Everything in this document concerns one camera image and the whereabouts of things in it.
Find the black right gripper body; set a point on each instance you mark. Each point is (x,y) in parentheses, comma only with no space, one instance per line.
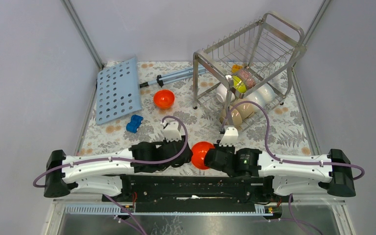
(224,149)

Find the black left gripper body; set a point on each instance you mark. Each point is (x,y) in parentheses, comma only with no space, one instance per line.
(186,160)

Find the orange plastic bowl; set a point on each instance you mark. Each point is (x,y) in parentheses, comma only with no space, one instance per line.
(199,151)
(164,99)

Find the stainless steel dish rack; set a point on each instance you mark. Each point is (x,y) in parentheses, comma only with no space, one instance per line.
(268,48)

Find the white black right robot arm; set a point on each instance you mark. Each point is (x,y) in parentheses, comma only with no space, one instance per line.
(330,173)

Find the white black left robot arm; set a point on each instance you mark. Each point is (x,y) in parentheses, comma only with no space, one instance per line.
(66,174)

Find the blue toy car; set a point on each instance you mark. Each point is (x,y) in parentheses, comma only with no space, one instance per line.
(134,123)

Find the beige floral bowl front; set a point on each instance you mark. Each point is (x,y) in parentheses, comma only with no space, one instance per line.
(235,117)

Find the beige floral bowl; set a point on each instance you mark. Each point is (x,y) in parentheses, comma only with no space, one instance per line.
(246,110)
(235,117)

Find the beige floral bowl rear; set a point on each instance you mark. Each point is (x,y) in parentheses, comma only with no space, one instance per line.
(246,110)

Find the floral patterned table mat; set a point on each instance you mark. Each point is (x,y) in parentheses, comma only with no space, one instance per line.
(285,131)

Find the white ceramic bowl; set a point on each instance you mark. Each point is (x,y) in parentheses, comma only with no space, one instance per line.
(221,93)

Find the white ribbed bowl front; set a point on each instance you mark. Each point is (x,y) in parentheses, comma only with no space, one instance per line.
(256,97)

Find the white ribbed bowl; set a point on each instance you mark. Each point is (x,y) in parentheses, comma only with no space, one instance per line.
(267,93)
(256,97)

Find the yellow green bowl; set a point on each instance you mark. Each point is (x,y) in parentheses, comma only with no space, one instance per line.
(239,85)

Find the light blue perforated panel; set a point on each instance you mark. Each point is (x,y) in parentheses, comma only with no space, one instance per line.
(118,91)

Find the white ribbed bowl rear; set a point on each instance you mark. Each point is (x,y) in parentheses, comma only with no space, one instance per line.
(267,93)

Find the small orange yellow cup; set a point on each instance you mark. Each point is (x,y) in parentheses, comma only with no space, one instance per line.
(235,68)

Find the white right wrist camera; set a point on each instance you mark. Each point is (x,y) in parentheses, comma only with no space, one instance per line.
(229,138)

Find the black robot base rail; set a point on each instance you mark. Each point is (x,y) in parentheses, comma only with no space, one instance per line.
(195,194)

